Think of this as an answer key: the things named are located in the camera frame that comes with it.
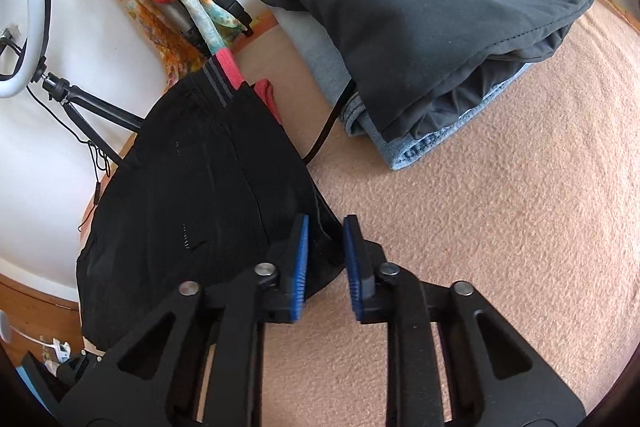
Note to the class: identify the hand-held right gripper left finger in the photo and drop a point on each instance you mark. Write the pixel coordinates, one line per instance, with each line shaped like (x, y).
(299, 257)

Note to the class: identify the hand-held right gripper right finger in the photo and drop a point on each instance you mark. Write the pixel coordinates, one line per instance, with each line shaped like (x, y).
(351, 257)

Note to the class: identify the black pants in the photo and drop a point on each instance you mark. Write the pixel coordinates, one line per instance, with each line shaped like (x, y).
(200, 197)

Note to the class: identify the pink blanket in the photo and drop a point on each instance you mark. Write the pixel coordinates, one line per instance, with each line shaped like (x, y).
(475, 232)

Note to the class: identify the light blue folded towel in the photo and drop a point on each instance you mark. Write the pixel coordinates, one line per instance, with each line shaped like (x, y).
(425, 137)

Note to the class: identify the red cloth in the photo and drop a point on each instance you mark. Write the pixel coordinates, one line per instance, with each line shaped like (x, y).
(250, 82)

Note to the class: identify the grey folded cloth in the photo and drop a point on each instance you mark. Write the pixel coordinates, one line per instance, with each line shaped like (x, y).
(320, 52)

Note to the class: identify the dark grey folded garment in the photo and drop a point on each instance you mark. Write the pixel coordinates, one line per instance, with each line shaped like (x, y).
(425, 7)

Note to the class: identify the black light stand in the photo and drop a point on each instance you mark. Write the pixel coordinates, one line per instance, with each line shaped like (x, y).
(85, 99)

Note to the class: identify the white clip lamp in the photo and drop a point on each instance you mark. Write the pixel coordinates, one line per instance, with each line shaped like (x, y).
(35, 339)

